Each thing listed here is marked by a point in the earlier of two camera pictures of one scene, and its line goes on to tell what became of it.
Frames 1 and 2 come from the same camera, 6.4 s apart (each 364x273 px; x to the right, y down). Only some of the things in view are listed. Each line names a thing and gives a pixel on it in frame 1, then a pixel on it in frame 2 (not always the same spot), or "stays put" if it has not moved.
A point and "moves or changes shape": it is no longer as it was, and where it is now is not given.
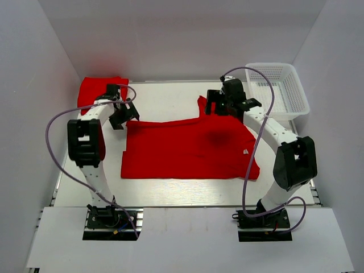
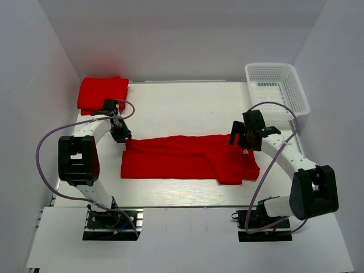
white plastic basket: (289, 99) stays put
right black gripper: (214, 96) to (239, 127)
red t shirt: (205, 147) moves or changes shape
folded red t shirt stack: (92, 89) stays put
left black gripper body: (118, 118) to (120, 132)
